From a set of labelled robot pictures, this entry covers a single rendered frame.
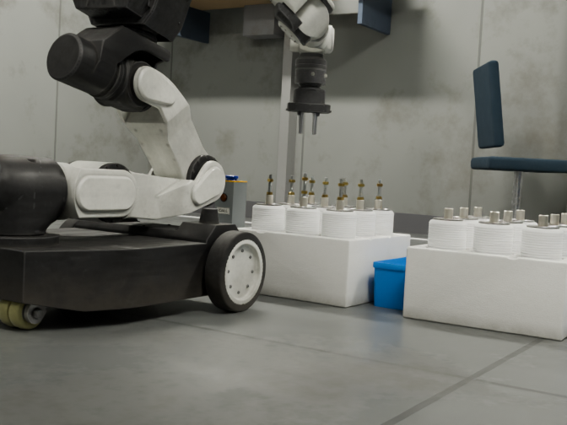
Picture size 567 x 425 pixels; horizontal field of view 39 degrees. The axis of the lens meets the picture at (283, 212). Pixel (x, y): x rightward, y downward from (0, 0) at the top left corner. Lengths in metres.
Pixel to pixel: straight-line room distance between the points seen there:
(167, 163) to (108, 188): 0.32
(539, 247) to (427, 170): 3.18
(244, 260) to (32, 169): 0.57
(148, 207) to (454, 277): 0.78
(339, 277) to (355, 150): 3.23
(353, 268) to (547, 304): 0.52
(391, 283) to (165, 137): 0.71
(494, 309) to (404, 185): 3.24
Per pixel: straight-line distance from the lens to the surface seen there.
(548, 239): 1.99
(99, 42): 1.94
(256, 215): 2.33
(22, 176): 1.77
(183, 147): 2.15
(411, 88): 5.21
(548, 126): 4.91
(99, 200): 1.87
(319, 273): 2.19
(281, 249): 2.25
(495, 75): 4.43
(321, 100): 2.28
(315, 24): 2.05
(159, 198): 2.09
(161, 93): 2.03
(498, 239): 2.02
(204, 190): 2.16
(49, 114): 5.68
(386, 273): 2.20
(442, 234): 2.05
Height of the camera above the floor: 0.36
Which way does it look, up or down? 3 degrees down
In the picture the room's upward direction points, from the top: 3 degrees clockwise
